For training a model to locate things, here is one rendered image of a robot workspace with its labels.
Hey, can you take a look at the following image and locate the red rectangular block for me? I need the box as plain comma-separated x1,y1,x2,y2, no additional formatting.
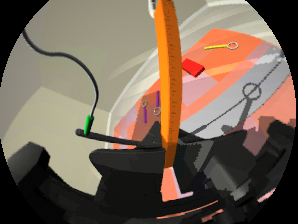
182,59,205,77

